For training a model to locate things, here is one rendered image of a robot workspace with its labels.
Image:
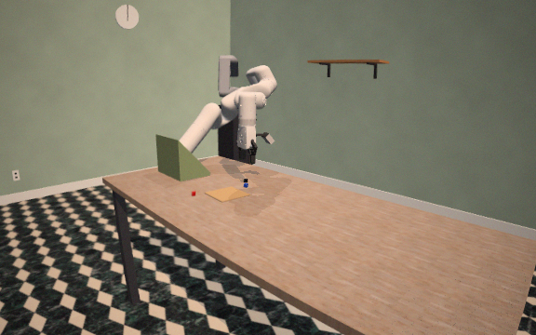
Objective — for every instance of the orange flat mat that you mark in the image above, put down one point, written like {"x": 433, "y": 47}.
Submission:
{"x": 227, "y": 194}

